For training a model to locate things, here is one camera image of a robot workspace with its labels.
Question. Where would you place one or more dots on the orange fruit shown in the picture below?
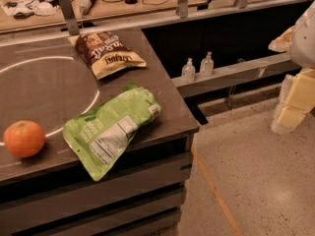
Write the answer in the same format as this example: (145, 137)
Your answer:
(24, 139)

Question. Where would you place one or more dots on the grey handheld tool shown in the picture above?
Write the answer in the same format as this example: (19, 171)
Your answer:
(85, 6)

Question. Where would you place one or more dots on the clear sanitizer bottle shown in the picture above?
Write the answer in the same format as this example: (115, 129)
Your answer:
(188, 72)
(207, 65)

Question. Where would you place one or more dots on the left clear sanitizer bottle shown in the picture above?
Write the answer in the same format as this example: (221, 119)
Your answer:
(188, 72)

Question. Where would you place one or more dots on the grey metal rail post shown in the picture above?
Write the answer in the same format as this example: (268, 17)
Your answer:
(183, 0)

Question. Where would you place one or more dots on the wooden background desk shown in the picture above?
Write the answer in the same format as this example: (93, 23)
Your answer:
(102, 10)

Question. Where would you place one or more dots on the right clear sanitizer bottle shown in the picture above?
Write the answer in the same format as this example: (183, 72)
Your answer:
(207, 65)

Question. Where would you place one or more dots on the green rice chip bag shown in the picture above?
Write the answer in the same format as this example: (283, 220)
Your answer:
(100, 136)

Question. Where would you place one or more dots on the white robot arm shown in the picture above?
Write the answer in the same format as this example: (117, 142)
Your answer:
(299, 40)

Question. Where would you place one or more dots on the grey metal shelf beam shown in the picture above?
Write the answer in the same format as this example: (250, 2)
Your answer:
(237, 74)

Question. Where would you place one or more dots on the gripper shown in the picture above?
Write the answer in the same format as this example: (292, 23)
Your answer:
(304, 38)

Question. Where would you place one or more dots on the grey metal bracket post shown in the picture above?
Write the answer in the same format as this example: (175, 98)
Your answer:
(69, 16)

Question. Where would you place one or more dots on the brown chip bag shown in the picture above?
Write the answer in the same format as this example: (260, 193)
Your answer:
(105, 54)

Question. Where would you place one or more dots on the white face mask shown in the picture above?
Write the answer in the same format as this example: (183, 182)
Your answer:
(44, 9)

